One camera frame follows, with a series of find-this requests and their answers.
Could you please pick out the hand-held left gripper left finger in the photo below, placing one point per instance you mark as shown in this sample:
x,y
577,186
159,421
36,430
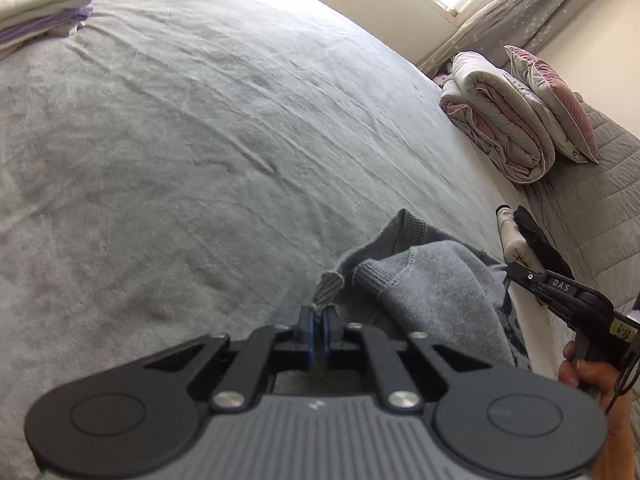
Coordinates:
x,y
306,332

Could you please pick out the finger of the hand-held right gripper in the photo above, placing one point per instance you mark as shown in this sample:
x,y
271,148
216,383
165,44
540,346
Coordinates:
x,y
552,305
522,274

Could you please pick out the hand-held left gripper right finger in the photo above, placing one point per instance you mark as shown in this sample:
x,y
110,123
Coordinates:
x,y
328,334

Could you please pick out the grey knit sweater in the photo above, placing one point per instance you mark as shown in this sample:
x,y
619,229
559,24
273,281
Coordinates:
x,y
440,285

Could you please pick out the person's right hand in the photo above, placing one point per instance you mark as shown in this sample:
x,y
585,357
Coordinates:
x,y
575,372

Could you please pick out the folded cream garment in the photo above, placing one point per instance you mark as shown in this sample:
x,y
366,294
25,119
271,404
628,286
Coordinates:
x,y
512,242

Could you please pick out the folded black garment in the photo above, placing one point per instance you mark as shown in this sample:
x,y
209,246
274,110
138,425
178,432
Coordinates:
x,y
542,245

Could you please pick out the grey quilted headboard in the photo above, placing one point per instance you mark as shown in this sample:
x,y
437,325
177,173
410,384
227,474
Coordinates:
x,y
600,185

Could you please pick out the folded grey pink quilt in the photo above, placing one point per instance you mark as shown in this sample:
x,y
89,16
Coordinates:
x,y
500,115

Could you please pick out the pink grey pillow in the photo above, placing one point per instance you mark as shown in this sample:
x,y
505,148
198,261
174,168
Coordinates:
x,y
555,100

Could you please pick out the grey patterned curtain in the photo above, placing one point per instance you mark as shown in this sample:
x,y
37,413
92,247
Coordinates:
x,y
520,15

